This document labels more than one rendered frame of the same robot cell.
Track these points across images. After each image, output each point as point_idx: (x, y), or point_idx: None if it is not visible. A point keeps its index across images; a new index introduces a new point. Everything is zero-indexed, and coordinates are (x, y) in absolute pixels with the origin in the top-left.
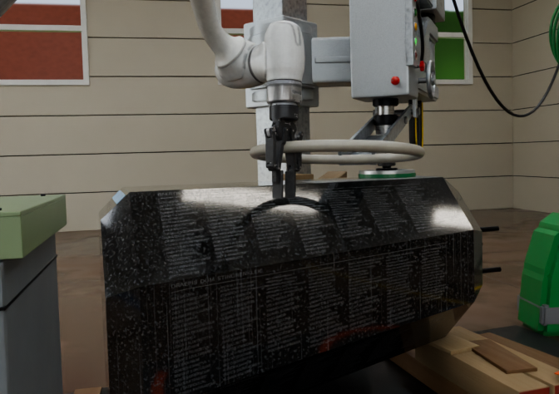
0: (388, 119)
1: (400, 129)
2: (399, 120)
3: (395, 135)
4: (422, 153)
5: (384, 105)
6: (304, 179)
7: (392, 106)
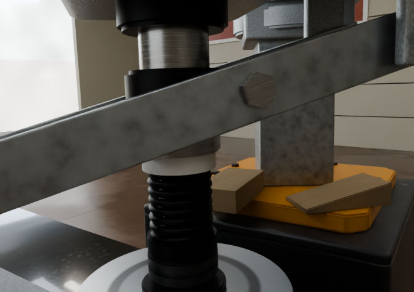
0: (130, 92)
1: (157, 143)
2: (137, 99)
3: (28, 188)
4: None
5: (122, 29)
6: (45, 231)
7: (162, 32)
